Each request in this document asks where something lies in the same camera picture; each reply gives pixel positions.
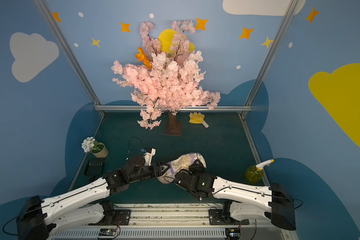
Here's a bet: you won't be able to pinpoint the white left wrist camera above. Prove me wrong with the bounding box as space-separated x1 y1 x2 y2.
142 147 156 166

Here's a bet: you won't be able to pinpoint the beige flower pot white flowers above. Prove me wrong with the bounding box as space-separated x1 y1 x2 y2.
81 137 109 158

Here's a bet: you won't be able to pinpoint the pink blossom artificial tree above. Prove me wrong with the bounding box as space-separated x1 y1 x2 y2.
111 20 221 136

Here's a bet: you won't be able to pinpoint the green circuit board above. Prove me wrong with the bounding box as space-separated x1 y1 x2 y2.
98 229 119 239
225 228 241 240

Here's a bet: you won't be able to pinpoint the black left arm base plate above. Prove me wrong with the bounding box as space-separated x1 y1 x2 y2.
89 209 132 226

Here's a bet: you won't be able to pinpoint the right green circuit board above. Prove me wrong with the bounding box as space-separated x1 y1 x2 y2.
225 228 241 240

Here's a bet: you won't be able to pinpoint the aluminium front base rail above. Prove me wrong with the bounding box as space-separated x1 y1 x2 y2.
49 203 298 240

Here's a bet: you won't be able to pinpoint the white purple oats bag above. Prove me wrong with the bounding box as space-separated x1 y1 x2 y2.
165 153 207 178

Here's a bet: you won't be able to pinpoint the aluminium back frame rail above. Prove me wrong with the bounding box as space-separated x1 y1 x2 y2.
93 104 253 113

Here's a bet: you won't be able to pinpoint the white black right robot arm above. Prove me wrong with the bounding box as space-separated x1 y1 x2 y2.
158 160 297 231

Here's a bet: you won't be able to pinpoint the black plastic scoop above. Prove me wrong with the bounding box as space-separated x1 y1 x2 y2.
84 158 105 182

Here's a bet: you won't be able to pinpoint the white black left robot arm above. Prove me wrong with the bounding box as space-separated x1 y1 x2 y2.
16 156 171 240

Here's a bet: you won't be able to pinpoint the aluminium frame post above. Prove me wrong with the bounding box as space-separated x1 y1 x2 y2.
34 0 101 107
240 0 303 120

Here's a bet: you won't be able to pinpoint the aluminium right frame post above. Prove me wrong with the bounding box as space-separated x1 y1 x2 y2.
240 0 303 120

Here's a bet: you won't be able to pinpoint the yellow green spray bottle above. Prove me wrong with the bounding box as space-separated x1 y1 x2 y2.
245 159 275 184

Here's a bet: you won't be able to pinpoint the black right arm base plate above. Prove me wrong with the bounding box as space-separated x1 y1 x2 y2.
208 207 250 226

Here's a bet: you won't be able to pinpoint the left green circuit board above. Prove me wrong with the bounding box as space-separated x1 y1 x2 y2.
98 229 119 239

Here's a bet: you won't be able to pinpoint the aluminium left frame post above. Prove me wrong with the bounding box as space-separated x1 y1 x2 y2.
34 0 101 107

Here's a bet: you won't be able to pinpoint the yellow hand-shaped toy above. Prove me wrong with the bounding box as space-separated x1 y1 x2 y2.
189 112 209 128

